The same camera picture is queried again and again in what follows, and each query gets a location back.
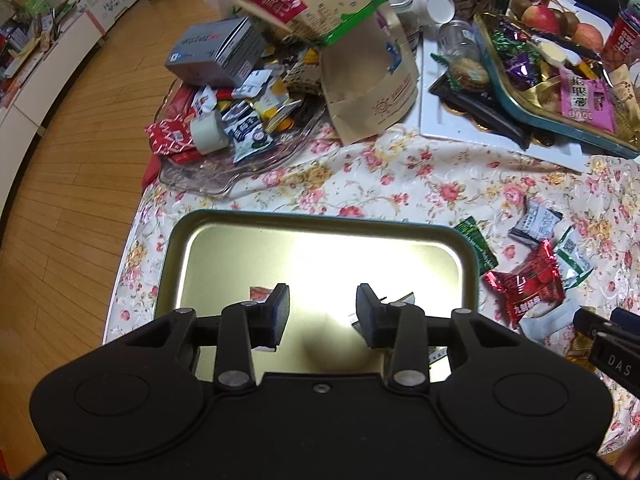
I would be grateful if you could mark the red apple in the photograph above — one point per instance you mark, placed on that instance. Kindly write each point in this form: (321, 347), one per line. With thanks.
(589, 37)
(541, 19)

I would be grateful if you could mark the clutter on cabinet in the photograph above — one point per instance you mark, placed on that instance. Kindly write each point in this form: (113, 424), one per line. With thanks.
(30, 40)

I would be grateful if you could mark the gold tray with snacks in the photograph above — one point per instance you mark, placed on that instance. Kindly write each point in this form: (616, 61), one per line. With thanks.
(520, 110)

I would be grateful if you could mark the red patterned snack packet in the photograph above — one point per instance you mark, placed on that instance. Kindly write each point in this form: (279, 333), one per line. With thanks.
(167, 135)

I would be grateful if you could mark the green foil candy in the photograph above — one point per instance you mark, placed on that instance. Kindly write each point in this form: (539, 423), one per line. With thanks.
(510, 40)

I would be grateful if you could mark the purple foil candy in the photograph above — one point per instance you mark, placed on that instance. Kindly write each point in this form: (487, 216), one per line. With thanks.
(522, 70)

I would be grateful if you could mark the translucent white snack packet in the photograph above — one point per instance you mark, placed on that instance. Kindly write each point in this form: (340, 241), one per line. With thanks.
(547, 322)

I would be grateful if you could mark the wrapped round cookies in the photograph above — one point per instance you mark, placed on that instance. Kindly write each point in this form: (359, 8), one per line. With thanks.
(470, 74)

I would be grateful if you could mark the pale tape roll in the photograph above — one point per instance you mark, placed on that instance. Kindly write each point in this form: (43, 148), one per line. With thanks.
(207, 132)

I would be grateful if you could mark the pale round candy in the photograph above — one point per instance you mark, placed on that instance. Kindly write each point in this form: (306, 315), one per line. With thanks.
(552, 52)

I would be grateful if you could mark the brown kiwi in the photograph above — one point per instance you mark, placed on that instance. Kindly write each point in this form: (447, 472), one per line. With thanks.
(567, 22)
(521, 6)

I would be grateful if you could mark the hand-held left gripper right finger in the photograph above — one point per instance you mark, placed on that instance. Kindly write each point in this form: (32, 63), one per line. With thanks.
(368, 321)

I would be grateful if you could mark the floral tablecloth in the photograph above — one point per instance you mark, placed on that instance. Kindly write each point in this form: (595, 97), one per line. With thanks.
(400, 170)

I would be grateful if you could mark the empty clear glass jar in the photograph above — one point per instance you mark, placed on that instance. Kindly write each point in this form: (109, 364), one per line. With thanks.
(457, 37)

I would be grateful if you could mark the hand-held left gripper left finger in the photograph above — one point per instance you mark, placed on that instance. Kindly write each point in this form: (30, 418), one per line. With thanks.
(278, 306)

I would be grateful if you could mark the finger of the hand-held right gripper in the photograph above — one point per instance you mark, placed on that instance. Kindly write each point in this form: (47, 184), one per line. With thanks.
(627, 319)
(590, 321)

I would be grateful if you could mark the plain kraft paper bag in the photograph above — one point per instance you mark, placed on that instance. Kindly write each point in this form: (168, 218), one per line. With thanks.
(370, 95)

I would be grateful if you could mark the small kraft snack packet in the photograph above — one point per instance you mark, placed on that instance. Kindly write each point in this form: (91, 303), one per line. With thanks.
(625, 85)

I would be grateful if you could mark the white navy snack packet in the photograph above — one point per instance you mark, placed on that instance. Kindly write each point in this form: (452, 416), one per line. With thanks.
(535, 222)

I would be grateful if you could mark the clear glass platter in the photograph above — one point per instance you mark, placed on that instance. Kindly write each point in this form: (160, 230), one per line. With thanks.
(215, 180)

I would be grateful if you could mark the green white snack packet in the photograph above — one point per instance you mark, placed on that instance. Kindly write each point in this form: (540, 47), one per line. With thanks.
(573, 260)

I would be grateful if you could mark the white low cabinet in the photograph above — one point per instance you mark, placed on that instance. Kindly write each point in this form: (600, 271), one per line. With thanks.
(55, 80)

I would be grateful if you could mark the gold tray teal rim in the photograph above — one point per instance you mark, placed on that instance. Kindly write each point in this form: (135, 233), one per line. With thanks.
(320, 260)

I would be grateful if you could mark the grey cardboard box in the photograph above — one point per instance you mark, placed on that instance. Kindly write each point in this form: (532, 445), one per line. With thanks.
(210, 55)

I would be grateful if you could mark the white rectangular tray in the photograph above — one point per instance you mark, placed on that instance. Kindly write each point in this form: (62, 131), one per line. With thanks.
(550, 157)

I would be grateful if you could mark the pile of assorted small packets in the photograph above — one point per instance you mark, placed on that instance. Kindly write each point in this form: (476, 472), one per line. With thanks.
(277, 105)

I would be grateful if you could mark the white blue snack packet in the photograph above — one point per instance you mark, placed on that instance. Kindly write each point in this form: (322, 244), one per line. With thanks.
(245, 132)

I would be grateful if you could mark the white round cup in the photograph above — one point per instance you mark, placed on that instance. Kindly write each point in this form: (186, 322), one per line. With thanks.
(440, 6)

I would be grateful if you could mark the dark green snack packet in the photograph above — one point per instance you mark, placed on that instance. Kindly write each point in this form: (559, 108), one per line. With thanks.
(477, 246)

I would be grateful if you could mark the flat black box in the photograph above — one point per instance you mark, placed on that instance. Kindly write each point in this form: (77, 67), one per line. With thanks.
(480, 110)

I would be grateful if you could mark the gold foil candy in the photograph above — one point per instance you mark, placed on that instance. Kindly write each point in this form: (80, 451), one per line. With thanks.
(580, 354)

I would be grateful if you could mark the pink snack packet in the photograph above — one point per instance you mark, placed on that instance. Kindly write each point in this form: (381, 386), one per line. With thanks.
(586, 101)

